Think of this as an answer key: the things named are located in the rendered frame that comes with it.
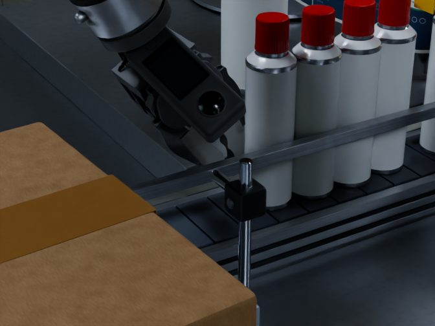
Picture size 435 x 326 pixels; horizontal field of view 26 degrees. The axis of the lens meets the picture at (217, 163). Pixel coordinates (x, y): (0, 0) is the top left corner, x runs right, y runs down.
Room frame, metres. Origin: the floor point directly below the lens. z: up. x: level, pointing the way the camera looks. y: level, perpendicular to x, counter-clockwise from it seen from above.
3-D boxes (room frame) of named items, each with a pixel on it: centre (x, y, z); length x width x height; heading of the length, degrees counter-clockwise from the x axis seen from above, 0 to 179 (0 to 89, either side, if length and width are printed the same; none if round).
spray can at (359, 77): (0.93, -0.15, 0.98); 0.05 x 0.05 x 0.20
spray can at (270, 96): (0.88, -0.05, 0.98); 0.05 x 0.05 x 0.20
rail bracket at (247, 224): (0.76, -0.01, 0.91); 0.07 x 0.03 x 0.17; 31
